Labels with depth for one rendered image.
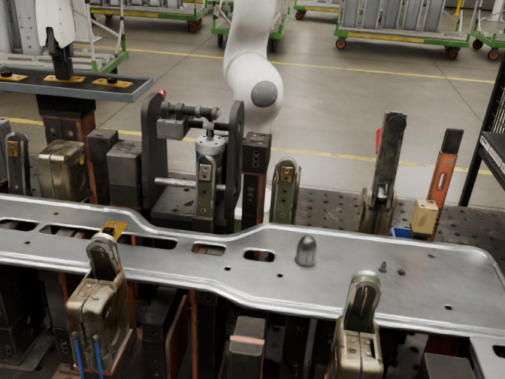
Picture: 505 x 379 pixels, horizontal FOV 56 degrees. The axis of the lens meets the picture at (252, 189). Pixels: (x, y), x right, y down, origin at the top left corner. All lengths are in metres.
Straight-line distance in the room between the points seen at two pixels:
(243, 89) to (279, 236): 0.41
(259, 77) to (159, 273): 0.54
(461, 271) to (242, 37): 0.72
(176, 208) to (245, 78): 0.35
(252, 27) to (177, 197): 0.43
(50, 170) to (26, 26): 4.30
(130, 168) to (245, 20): 0.44
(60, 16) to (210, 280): 0.64
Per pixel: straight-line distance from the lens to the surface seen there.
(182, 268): 0.76
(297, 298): 0.72
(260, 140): 0.92
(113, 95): 1.04
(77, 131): 1.15
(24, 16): 5.23
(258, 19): 1.14
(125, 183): 0.98
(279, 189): 0.89
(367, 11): 7.59
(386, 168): 0.88
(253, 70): 1.12
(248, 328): 0.68
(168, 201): 1.01
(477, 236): 1.59
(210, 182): 0.89
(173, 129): 0.89
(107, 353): 0.71
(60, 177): 0.98
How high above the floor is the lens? 1.47
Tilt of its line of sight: 29 degrees down
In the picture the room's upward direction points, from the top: 3 degrees clockwise
